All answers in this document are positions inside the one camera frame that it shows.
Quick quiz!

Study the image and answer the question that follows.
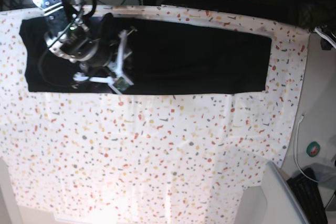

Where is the terrazzo pattern tablecloth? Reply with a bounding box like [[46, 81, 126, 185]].
[[1, 6, 309, 223]]

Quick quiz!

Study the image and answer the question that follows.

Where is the white usb cable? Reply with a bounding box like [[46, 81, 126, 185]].
[[293, 113, 320, 183]]

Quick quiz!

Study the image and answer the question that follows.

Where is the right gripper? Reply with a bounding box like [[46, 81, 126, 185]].
[[81, 39, 119, 73]]

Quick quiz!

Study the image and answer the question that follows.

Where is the black keyboard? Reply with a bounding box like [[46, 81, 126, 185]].
[[287, 174, 328, 224]]

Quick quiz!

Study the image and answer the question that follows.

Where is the black t-shirt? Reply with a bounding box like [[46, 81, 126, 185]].
[[19, 14, 271, 95]]

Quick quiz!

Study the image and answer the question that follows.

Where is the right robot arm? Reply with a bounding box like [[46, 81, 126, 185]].
[[32, 0, 112, 71]]

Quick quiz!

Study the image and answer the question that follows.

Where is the green tape roll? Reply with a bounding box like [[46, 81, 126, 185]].
[[306, 142, 321, 157]]

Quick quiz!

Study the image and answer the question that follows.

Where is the grey plastic bin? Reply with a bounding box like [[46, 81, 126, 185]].
[[234, 162, 309, 224]]

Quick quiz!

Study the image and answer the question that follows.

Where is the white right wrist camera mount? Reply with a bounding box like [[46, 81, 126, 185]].
[[73, 26, 138, 94]]

